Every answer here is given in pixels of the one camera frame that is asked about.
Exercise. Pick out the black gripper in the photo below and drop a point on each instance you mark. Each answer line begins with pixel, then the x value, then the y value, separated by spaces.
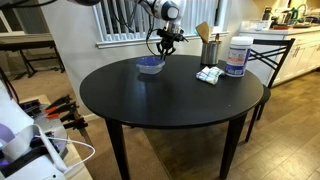
pixel 168 39

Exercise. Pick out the blue plastic lid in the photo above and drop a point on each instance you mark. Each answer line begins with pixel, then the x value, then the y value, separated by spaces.
pixel 150 61

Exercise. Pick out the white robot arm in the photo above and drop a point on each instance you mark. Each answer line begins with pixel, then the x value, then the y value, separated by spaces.
pixel 171 11

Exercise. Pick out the clear plastic bowl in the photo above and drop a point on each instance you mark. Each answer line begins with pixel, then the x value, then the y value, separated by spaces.
pixel 150 69

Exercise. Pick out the blue utensil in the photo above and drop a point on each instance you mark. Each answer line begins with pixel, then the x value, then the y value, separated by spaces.
pixel 194 32

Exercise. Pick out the wooden spatula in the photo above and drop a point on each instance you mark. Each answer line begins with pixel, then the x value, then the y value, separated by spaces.
pixel 204 31

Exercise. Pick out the metal utensil cup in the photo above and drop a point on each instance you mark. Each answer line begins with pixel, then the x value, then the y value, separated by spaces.
pixel 210 53

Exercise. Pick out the round black table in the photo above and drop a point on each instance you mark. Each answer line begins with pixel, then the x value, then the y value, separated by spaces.
pixel 173 96

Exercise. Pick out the white crumpled packet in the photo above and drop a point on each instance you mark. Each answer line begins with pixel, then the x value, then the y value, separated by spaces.
pixel 210 75

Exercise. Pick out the white wipes canister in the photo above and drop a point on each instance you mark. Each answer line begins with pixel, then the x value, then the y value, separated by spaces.
pixel 237 56

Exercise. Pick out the clear plastic container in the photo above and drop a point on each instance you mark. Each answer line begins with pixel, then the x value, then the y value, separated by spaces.
pixel 263 25

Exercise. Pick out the black metal chair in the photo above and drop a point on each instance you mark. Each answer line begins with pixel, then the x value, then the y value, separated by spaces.
pixel 273 56

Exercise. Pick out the black bottle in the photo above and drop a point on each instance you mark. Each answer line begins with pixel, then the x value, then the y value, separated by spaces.
pixel 266 13

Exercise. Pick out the black orange bar clamp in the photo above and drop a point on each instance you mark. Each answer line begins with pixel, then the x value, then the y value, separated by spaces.
pixel 65 116
pixel 63 107
pixel 76 124
pixel 59 100

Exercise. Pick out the red plate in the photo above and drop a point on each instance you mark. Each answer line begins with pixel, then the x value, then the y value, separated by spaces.
pixel 281 27

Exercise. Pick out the white kitchen counter cabinet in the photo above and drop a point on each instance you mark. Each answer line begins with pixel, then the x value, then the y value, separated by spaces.
pixel 301 53

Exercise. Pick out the black folding stand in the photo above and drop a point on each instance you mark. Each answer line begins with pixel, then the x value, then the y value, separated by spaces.
pixel 26 45

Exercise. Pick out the metal kitchen faucet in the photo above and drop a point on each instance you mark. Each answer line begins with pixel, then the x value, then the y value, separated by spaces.
pixel 301 7

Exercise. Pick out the white robot device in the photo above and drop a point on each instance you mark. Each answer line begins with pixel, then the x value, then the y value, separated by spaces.
pixel 78 168

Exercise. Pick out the purple black control box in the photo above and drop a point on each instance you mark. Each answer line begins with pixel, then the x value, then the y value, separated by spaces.
pixel 30 106

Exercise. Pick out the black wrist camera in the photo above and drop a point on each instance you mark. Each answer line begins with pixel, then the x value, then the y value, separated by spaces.
pixel 181 36

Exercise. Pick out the grey metal base plate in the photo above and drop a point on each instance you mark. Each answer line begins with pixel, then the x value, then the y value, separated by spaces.
pixel 53 125

